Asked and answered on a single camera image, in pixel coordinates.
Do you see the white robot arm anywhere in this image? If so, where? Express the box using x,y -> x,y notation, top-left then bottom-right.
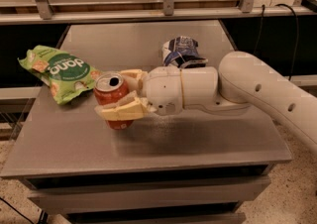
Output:
95,52 -> 317,154

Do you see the red coke can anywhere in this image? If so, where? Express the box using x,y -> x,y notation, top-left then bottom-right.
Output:
93,71 -> 135,131

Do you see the blue white chip bag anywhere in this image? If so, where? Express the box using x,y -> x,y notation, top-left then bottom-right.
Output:
161,36 -> 208,68

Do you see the grey drawer cabinet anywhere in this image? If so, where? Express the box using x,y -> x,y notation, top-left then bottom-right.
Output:
0,19 -> 294,224

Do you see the black cable at right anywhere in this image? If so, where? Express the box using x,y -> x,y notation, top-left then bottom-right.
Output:
252,3 -> 300,82

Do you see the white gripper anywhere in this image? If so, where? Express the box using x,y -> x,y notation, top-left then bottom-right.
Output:
94,66 -> 182,121

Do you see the green chip bag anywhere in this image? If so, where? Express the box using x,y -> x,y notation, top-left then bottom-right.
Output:
19,46 -> 102,105

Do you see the black cable on floor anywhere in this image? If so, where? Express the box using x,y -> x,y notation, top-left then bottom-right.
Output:
0,197 -> 36,224

